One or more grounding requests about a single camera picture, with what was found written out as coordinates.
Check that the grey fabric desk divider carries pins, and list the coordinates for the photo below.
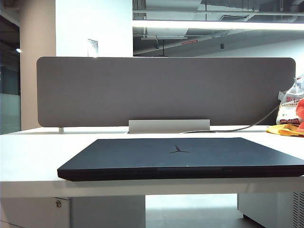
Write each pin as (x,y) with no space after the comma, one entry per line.
(142,90)

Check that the black laptop computer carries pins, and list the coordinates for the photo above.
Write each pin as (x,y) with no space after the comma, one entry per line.
(166,161)

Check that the ceiling air vent grille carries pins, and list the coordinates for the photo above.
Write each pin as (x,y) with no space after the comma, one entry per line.
(234,18)

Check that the red hanging ceiling sign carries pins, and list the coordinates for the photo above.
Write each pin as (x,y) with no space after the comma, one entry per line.
(189,42)

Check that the white drawer cabinet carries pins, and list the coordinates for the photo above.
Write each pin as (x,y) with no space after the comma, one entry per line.
(95,213)

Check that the yellow cloth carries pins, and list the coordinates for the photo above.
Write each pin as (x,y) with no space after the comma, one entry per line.
(282,131)

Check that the white plastic bag red print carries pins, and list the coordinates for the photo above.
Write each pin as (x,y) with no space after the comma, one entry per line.
(288,111)

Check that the round white lamp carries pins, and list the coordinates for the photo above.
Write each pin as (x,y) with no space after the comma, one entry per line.
(18,50)

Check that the round metal drawer lock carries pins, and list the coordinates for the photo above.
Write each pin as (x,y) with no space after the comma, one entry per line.
(58,203)

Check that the white cabinet with vent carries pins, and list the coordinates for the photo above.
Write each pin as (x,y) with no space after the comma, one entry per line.
(266,206)

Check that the dark dome security camera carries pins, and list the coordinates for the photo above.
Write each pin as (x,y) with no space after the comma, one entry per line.
(222,46)

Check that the white divider mounting bracket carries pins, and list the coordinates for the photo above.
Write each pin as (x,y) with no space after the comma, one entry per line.
(61,130)

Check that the orange-red soft object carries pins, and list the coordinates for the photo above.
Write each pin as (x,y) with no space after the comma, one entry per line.
(301,111)

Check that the long ceiling light strip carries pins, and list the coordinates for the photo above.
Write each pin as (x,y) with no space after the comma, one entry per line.
(213,25)

